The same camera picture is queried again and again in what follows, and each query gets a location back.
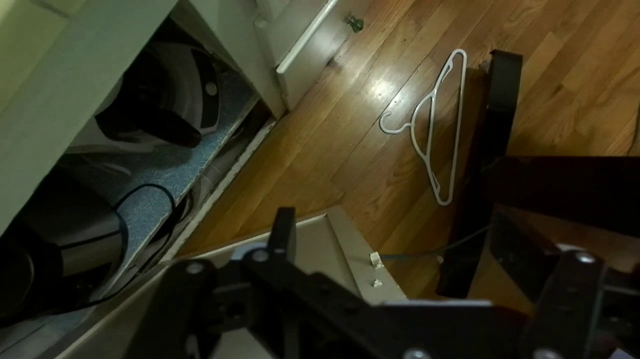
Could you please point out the cream base cabinet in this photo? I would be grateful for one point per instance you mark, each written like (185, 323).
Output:
(80, 71)

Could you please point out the blue shelf liner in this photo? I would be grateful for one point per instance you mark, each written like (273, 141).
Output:
(160, 199)

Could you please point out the cream base cabinet door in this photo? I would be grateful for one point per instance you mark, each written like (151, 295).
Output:
(312, 241)

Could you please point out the white cabinet door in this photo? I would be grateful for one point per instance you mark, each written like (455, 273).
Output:
(301, 40)

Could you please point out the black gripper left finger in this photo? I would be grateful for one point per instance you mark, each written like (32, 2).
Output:
(177, 305)

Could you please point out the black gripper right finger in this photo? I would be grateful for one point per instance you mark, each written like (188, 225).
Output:
(566, 305)

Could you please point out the steel cooking appliance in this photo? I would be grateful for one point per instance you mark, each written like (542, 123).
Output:
(60, 245)

